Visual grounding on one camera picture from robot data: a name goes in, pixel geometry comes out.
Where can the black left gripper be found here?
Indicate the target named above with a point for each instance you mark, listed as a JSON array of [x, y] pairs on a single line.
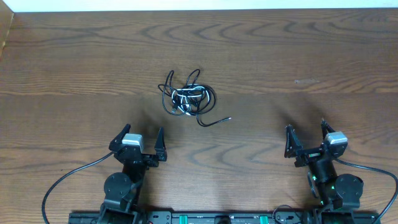
[[160, 153]]

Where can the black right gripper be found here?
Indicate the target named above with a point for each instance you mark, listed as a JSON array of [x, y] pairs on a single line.
[[308, 155]]

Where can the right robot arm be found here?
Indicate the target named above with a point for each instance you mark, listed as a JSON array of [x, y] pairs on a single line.
[[339, 194]]

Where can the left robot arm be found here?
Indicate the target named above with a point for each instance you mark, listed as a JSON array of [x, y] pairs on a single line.
[[122, 189]]

